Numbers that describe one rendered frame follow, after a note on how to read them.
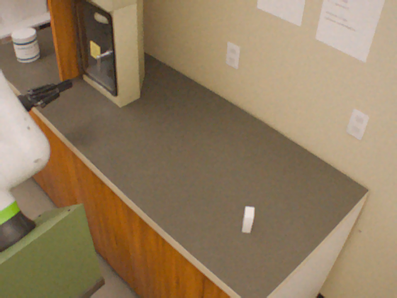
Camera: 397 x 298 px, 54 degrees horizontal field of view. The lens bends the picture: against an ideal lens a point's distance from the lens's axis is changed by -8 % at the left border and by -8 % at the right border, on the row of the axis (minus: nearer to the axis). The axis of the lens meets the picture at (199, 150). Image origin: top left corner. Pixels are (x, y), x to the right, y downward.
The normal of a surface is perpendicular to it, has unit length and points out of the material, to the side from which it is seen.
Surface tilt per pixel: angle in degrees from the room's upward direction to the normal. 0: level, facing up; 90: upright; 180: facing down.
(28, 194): 0
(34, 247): 90
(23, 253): 90
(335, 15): 90
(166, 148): 0
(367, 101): 90
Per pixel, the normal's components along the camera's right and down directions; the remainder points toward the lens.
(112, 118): 0.04, -0.74
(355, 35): -0.72, 0.44
